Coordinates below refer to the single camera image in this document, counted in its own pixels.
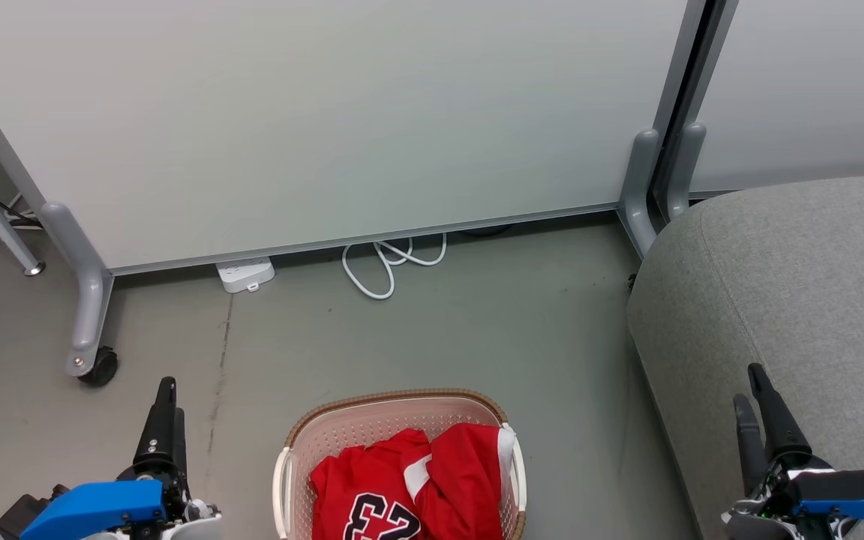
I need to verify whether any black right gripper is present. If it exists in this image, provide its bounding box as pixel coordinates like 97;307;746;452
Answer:
723;364;853;540

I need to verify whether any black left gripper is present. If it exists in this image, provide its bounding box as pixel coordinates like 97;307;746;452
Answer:
117;377;223;540

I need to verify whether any red jersey with number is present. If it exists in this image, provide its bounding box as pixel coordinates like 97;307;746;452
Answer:
310;427;433;540

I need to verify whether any grey fabric sofa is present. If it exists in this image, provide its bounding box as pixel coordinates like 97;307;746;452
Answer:
627;174;864;540

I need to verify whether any black caster wheel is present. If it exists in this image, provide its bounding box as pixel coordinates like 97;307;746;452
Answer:
78;346;119;387

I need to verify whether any grey partition leg with caster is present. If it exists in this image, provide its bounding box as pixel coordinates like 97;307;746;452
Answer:
40;201;114;378

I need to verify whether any white power strip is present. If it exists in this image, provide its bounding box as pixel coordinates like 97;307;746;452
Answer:
216;256;276;293

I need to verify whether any beige plastic laundry basket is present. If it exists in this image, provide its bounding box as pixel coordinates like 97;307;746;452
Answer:
273;388;528;540

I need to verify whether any grey curved partition leg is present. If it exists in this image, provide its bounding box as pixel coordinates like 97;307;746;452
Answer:
666;122;707;221
618;129;662;260

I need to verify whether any narrow white partition panel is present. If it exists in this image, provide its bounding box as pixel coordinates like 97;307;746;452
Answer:
691;0;864;200

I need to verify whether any large white partition panel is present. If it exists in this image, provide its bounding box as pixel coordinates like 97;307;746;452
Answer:
0;0;707;277

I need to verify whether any white looped power cable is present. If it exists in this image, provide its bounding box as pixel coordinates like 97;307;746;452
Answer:
342;232;448;301

